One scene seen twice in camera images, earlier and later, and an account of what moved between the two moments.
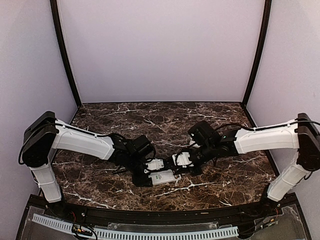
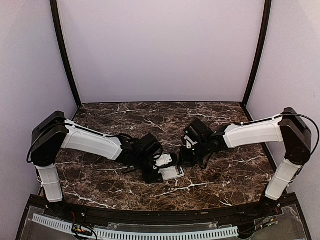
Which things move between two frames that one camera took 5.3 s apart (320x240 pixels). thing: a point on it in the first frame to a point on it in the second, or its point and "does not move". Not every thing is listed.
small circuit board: (81, 230) does not move
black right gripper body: (193, 171) to (192, 157)
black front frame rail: (68, 207) does not move
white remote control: (159, 177) does not move
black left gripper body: (138, 181) to (142, 164)
